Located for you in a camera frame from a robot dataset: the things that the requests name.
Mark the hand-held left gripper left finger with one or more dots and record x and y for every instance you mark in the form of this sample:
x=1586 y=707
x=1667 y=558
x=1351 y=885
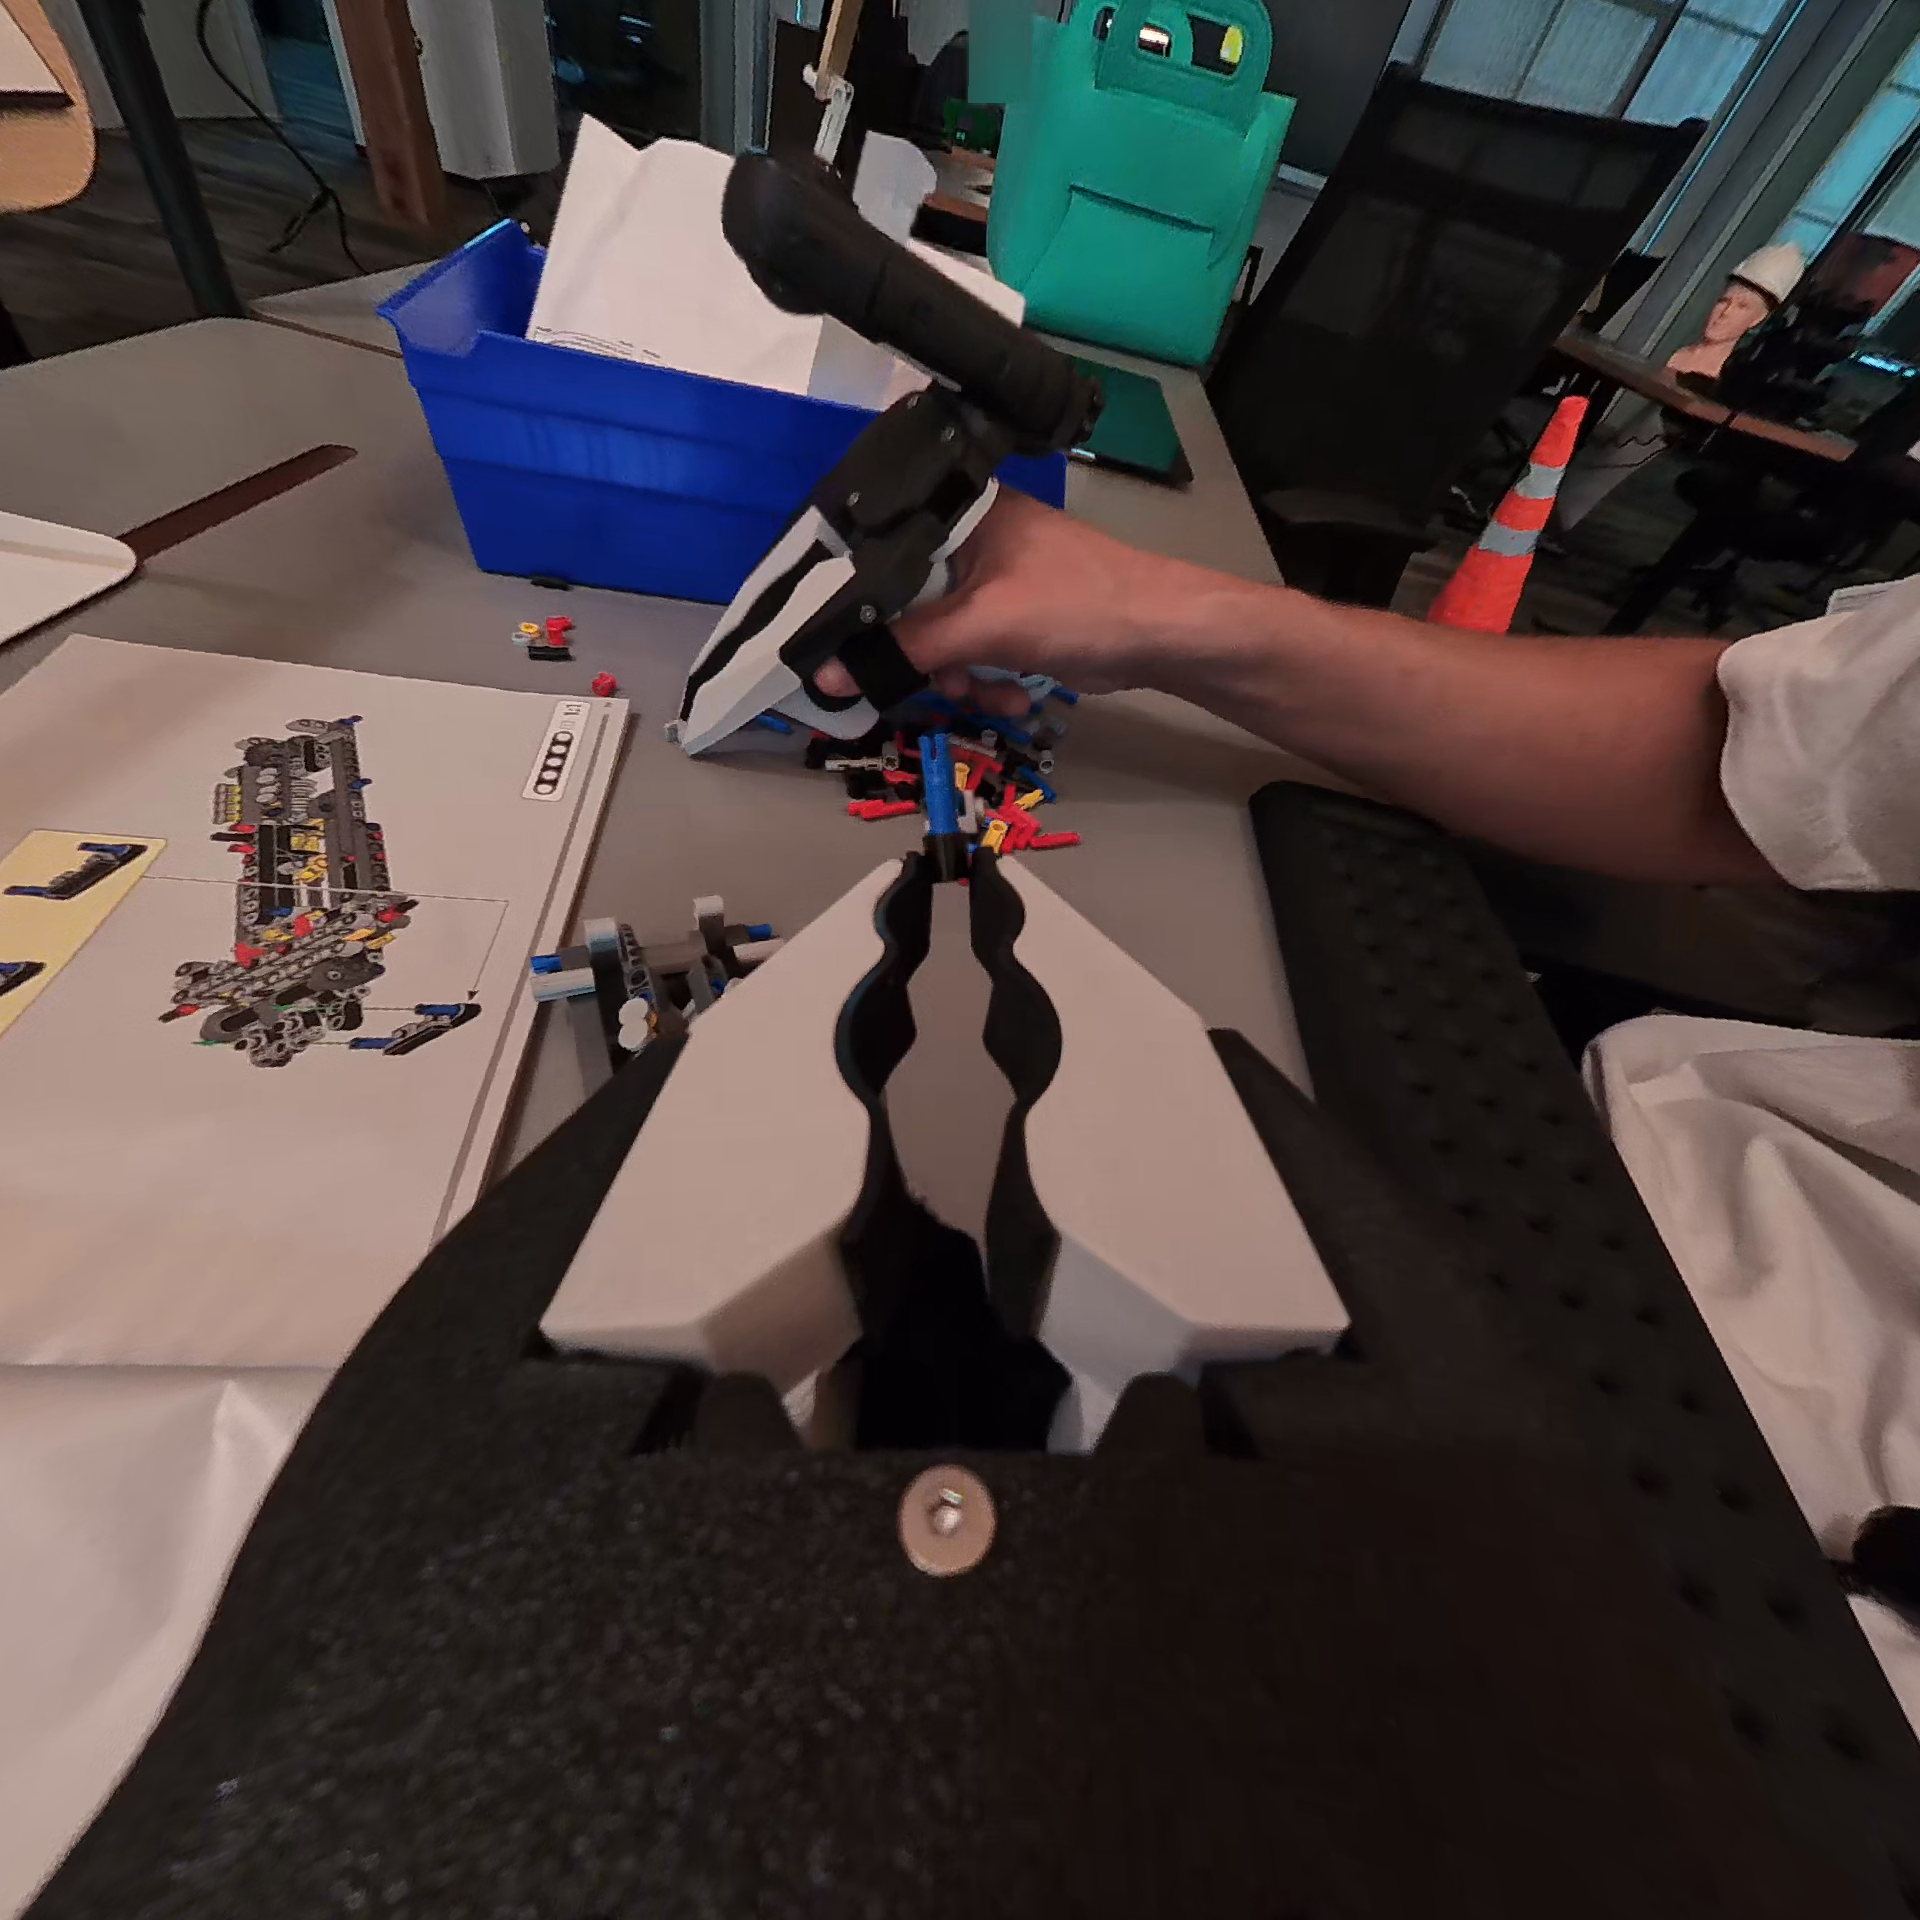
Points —
x=719 y=1184

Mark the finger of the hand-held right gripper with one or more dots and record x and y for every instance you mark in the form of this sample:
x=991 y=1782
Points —
x=763 y=600
x=750 y=719

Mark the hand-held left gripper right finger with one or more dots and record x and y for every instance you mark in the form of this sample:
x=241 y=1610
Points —
x=1185 y=1184

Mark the black lego beam blue pins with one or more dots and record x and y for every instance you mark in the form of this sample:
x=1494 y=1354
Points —
x=943 y=810

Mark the grey lego chassis assembly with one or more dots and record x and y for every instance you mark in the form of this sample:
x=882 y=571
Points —
x=659 y=974

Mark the person's right forearm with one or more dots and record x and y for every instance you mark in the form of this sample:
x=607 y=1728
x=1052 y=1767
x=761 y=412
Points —
x=1499 y=719

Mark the pile of lego pins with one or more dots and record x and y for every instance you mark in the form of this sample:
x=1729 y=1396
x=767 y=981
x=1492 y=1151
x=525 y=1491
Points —
x=960 y=765

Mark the lego instruction booklet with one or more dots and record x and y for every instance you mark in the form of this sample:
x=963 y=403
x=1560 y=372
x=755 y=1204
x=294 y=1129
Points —
x=225 y=1123

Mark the person's right hand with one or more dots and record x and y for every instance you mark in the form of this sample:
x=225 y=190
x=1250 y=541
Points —
x=1079 y=615

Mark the blue plastic bin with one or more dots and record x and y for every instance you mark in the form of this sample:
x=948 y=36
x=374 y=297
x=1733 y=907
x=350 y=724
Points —
x=630 y=466

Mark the small yellow red pin cluster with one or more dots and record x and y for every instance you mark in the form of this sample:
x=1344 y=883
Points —
x=541 y=637

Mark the curved black and wood stand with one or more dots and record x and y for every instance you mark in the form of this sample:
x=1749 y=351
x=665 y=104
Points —
x=831 y=74

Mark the crumpled white paper bags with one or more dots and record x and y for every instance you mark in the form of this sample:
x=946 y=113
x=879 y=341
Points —
x=659 y=269

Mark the teal felt bag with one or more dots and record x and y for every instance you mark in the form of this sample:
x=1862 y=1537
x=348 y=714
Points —
x=1124 y=195

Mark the dark green mat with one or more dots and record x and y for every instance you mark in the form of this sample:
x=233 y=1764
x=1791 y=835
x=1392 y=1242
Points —
x=1124 y=421

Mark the white cabinet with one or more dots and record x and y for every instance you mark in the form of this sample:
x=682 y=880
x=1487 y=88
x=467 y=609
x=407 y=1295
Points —
x=488 y=83

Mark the black mesh office chair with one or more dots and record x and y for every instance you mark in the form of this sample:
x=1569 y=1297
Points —
x=1424 y=299

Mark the orange traffic cone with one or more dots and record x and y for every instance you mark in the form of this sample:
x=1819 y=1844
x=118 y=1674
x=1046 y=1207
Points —
x=1506 y=540

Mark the black stand pole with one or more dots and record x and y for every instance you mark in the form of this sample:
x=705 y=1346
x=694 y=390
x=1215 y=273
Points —
x=157 y=149

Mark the mannequin head white helmet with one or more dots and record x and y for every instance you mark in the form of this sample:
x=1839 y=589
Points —
x=1741 y=306

